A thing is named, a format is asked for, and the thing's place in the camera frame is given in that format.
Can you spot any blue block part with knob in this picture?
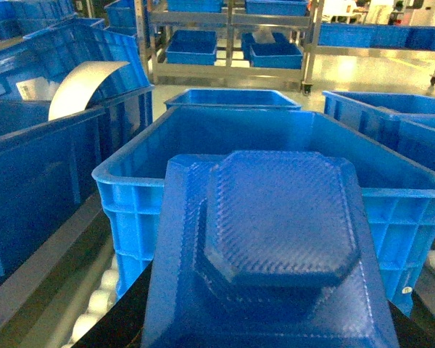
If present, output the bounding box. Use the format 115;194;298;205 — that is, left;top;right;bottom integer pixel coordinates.
141;151;399;347

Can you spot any blue bin behind target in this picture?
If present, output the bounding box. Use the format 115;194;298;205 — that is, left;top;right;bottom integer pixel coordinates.
165;88;302;111

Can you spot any far steel rack with bins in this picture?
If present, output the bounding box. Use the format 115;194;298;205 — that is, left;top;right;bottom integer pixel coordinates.
134;1;324;96

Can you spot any curled white paper sheet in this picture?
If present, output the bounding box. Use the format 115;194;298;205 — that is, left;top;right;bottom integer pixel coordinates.
48;61;129;121

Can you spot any blue bin left with paper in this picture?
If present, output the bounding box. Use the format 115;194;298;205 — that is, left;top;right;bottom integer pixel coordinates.
0;87;152;285

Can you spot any large blue target bin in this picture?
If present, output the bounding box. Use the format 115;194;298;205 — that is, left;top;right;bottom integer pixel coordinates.
92;106;435;315

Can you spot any blue bin right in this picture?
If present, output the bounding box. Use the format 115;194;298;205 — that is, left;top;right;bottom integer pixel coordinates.
323;91;435;171

